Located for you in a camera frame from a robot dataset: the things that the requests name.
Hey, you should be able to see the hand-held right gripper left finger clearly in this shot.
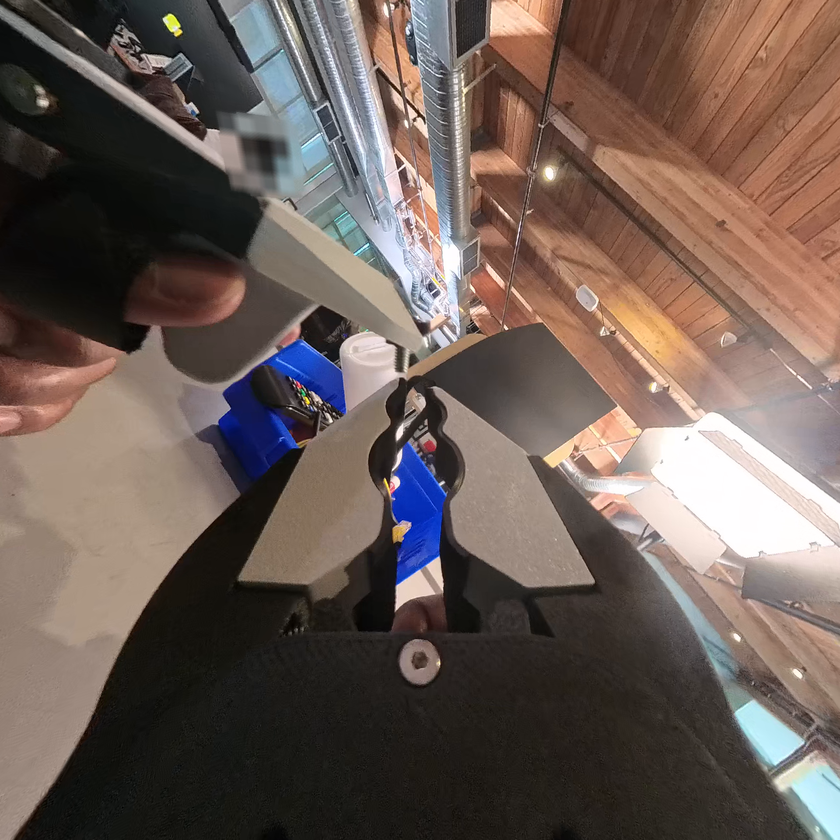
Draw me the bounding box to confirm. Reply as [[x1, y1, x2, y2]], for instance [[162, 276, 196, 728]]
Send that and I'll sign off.
[[238, 379, 411, 632]]

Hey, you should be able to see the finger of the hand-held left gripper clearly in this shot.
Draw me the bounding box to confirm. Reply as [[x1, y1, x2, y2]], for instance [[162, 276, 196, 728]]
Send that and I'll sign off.
[[161, 200, 429, 385]]

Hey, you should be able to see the black computer monitor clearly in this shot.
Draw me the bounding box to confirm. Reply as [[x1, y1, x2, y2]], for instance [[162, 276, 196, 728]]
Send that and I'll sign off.
[[125, 0, 263, 126]]

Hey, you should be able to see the yellow network cable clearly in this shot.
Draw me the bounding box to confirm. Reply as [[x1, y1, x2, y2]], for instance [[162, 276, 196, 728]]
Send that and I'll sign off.
[[382, 478, 412, 544]]

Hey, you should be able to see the metal air duct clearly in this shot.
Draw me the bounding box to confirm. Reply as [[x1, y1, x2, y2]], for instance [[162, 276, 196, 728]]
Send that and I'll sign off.
[[410, 0, 493, 329], [269, 0, 408, 217]]

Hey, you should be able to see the black remote control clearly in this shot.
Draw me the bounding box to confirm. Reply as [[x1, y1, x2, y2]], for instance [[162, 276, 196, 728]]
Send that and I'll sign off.
[[251, 364, 345, 431]]

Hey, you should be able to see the dark panel with wooden edge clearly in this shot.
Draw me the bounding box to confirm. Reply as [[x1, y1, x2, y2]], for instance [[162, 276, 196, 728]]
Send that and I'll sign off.
[[407, 323, 618, 460]]

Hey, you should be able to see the black metal stand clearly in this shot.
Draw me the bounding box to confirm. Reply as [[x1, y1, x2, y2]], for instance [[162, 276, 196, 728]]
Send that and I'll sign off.
[[768, 597, 840, 637]]

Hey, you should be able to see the black knob with screw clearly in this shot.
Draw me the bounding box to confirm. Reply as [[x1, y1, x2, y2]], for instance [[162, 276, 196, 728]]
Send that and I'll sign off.
[[392, 344, 437, 421]]

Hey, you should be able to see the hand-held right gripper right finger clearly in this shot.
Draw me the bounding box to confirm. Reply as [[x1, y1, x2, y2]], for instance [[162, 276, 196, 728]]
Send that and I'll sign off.
[[425, 386, 597, 634]]

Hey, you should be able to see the white plastic bottle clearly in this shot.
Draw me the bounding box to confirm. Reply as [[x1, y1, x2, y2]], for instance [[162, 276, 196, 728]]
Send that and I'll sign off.
[[340, 331, 403, 411]]

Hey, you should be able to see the person's left hand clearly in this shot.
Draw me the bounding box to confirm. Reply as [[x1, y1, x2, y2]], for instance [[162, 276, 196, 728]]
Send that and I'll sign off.
[[0, 256, 249, 437]]

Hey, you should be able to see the large blue plastic bin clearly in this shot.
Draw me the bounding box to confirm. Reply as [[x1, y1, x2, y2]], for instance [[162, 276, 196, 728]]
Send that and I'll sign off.
[[218, 338, 447, 585]]

